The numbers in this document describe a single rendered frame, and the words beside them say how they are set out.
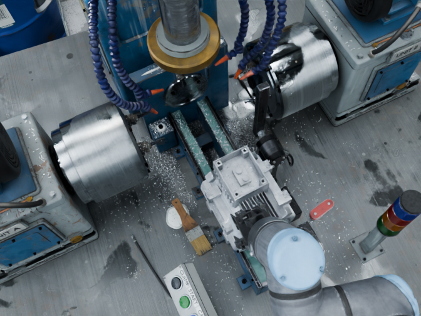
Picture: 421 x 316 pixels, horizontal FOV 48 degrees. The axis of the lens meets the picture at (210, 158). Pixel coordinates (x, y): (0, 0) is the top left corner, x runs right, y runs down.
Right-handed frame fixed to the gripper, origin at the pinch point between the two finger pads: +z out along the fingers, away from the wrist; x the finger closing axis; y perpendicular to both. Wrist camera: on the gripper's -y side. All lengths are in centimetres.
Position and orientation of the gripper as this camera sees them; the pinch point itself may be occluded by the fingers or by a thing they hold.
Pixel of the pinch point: (247, 228)
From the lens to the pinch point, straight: 114.2
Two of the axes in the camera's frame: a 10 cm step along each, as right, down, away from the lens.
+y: -4.0, -9.1, -1.2
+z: -1.8, -0.5, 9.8
